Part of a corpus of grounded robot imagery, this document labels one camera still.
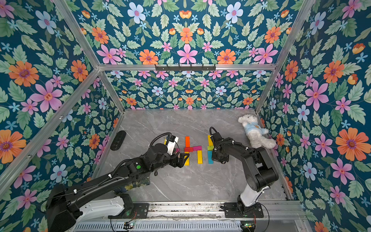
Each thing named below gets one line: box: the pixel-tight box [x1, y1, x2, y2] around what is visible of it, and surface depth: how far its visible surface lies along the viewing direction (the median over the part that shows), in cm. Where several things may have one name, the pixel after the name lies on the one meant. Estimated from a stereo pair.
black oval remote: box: [110, 130, 127, 151], surface depth 101 cm
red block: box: [184, 146, 194, 153], surface depth 98 cm
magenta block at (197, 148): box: [193, 145, 202, 152], surface depth 98 cm
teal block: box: [207, 150, 215, 165], surface depth 95 cm
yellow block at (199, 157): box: [197, 149, 204, 165], surface depth 95 cm
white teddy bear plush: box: [237, 114, 277, 149], surface depth 100 cm
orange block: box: [185, 135, 190, 148], surface depth 100 cm
